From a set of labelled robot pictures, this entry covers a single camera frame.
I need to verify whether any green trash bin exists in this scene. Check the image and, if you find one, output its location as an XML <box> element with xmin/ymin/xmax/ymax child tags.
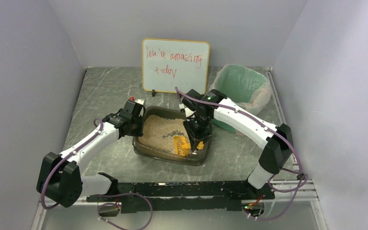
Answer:
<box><xmin>211</xmin><ymin>64</ymin><xmax>270</xmax><ymax>133</ymax></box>

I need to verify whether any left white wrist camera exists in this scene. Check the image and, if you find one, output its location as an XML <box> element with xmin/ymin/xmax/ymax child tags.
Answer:
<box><xmin>129</xmin><ymin>97</ymin><xmax>145</xmax><ymax>106</ymax></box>

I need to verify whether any whiteboard with red writing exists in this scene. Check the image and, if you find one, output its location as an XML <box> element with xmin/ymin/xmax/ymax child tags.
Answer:
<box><xmin>142</xmin><ymin>38</ymin><xmax>210</xmax><ymax>94</ymax></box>

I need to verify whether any beige cat litter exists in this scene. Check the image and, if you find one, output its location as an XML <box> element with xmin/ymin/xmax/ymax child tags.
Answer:
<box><xmin>138</xmin><ymin>115</ymin><xmax>188</xmax><ymax>153</ymax></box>

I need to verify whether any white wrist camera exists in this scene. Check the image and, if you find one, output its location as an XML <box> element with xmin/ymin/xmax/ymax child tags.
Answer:
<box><xmin>180</xmin><ymin>106</ymin><xmax>195</xmax><ymax>118</ymax></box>
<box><xmin>129</xmin><ymin>97</ymin><xmax>145</xmax><ymax>106</ymax></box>

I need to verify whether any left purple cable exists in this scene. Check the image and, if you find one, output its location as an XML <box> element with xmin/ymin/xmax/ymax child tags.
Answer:
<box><xmin>40</xmin><ymin>118</ymin><xmax>104</xmax><ymax>211</ymax></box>

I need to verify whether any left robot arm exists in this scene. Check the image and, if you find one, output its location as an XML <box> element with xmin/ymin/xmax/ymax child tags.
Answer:
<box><xmin>36</xmin><ymin>98</ymin><xmax>146</xmax><ymax>209</ymax></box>

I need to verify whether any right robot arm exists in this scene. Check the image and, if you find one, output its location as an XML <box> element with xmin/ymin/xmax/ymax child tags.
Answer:
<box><xmin>176</xmin><ymin>90</ymin><xmax>295</xmax><ymax>189</ymax></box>

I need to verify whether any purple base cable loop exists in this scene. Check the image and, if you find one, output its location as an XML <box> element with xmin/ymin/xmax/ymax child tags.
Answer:
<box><xmin>97</xmin><ymin>192</ymin><xmax>155</xmax><ymax>230</ymax></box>

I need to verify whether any yellow litter scoop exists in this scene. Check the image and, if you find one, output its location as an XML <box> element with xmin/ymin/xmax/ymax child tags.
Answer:
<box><xmin>173</xmin><ymin>136</ymin><xmax>204</xmax><ymax>157</ymax></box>

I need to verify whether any dark grey litter box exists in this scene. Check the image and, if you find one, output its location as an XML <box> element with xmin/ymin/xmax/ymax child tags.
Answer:
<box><xmin>132</xmin><ymin>106</ymin><xmax>210</xmax><ymax>166</ymax></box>

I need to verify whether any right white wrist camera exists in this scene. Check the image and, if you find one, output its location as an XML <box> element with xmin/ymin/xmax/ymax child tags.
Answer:
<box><xmin>180</xmin><ymin>106</ymin><xmax>195</xmax><ymax>118</ymax></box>

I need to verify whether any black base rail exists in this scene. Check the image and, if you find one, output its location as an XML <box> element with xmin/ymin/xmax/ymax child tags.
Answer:
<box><xmin>88</xmin><ymin>178</ymin><xmax>275</xmax><ymax>213</ymax></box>

